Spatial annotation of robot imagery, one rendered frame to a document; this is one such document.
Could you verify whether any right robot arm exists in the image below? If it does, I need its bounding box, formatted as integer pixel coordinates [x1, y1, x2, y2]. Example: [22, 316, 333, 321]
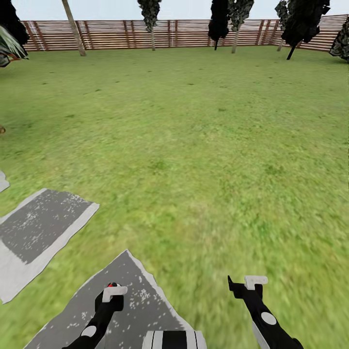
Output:
[228, 275, 304, 349]

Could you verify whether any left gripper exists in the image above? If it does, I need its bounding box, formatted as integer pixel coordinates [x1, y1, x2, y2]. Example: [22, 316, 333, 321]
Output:
[95, 294, 124, 321]

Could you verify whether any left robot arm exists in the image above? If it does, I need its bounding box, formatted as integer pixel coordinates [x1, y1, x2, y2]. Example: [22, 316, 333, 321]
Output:
[62, 286, 128, 349]

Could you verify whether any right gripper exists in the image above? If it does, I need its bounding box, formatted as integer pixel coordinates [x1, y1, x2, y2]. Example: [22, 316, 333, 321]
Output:
[228, 276, 263, 307]

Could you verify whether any robot trunk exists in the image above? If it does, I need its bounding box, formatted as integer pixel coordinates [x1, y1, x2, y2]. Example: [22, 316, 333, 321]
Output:
[142, 330, 207, 349]

